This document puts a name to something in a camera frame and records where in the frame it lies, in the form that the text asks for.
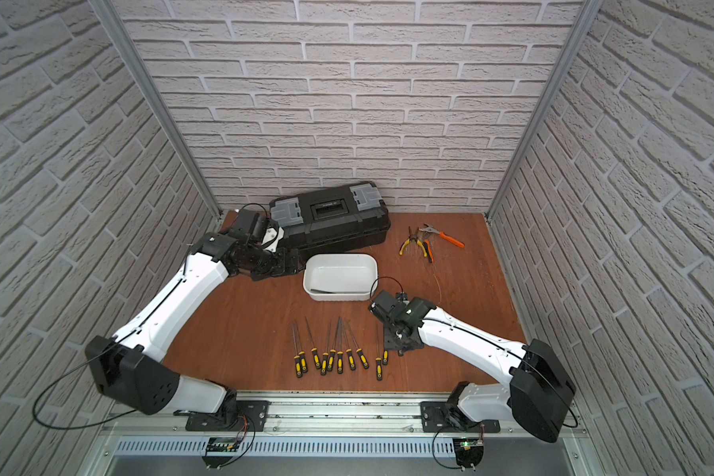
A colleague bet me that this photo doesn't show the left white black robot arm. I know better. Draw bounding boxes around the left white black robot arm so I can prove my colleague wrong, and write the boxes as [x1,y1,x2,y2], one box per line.
[85,207,301,415]

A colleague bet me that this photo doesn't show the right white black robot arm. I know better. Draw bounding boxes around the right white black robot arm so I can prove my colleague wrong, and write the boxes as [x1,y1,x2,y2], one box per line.
[369,291,576,443]

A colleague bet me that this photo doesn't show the white plastic storage box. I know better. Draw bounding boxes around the white plastic storage box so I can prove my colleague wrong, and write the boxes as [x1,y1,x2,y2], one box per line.
[303,254,378,301]

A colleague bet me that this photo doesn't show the black plastic toolbox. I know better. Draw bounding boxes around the black plastic toolbox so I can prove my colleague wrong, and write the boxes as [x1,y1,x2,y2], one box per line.
[270,182,391,262]

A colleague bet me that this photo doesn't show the right control circuit board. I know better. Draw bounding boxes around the right control circuit board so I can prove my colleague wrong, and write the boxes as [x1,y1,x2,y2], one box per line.
[452,438,485,469]

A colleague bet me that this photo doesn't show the control circuit board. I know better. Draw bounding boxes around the control circuit board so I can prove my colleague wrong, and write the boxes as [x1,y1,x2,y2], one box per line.
[452,438,485,469]
[202,438,244,469]

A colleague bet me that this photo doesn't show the left control circuit board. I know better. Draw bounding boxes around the left control circuit board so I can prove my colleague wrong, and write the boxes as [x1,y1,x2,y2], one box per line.
[202,438,244,469]

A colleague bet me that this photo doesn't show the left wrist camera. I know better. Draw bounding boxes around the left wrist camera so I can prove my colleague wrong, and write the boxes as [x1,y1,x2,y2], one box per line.
[262,226,285,252]

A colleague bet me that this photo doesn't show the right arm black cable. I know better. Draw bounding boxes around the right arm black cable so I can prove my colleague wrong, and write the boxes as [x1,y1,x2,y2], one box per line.
[368,276,406,301]

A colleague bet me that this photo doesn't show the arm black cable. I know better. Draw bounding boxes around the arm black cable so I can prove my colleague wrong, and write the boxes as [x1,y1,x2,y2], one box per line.
[368,276,406,301]
[32,341,138,430]

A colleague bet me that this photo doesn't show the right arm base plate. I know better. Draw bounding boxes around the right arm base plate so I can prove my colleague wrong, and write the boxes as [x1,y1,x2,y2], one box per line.
[420,402,501,434]

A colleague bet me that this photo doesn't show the yellow handled pliers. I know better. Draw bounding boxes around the yellow handled pliers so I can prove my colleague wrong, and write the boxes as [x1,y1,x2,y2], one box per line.
[399,226,428,258]

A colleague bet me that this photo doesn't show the orange handled pliers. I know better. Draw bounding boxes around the orange handled pliers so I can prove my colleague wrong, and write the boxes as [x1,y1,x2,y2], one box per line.
[420,223,465,263]

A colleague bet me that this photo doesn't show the aluminium front rail frame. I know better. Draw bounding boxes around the aluminium front rail frame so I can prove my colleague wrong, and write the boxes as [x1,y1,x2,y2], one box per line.
[97,389,590,441]

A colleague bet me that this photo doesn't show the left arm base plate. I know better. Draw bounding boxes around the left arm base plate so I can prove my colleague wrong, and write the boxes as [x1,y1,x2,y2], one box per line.
[186,398,271,432]

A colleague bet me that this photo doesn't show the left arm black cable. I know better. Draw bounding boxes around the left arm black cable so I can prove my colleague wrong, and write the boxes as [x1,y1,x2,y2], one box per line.
[32,341,138,430]

